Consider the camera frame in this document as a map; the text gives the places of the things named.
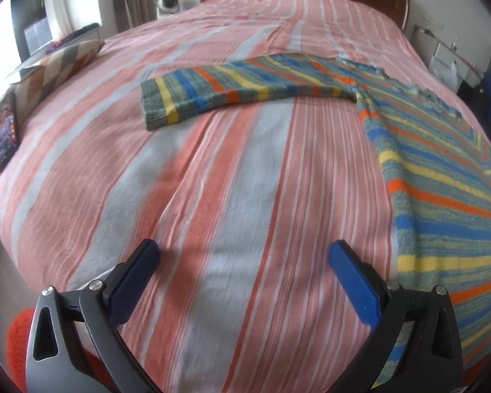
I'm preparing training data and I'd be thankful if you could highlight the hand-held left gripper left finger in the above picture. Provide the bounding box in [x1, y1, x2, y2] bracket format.
[25, 238, 165, 393]

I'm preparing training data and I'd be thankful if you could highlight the window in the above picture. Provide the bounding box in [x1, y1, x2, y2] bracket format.
[9, 0, 55, 63]

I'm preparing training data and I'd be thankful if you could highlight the dark clutter on windowsill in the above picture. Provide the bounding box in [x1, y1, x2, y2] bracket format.
[56, 23, 101, 45]

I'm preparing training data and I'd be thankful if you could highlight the bed with pink striped sheet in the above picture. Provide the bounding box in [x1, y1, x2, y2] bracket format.
[0, 0, 491, 393]

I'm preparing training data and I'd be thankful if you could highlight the white plastic bag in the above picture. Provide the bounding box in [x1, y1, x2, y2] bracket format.
[427, 58, 462, 87]

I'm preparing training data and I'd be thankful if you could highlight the striped pillow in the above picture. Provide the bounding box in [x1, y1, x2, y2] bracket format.
[6, 40, 105, 109]

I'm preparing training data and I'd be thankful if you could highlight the white desk fan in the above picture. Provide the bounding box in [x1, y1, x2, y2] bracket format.
[155, 0, 186, 19]

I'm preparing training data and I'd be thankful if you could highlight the silver smartphone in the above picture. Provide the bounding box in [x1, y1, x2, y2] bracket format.
[7, 62, 46, 84]

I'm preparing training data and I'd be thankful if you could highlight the black smartphone with lit screen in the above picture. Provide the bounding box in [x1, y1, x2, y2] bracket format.
[0, 91, 22, 173]

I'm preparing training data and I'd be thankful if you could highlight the striped knit sweater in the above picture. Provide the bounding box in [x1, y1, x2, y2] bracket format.
[140, 52, 491, 389]

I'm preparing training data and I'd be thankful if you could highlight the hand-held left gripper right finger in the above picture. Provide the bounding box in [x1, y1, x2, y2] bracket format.
[328, 239, 464, 393]

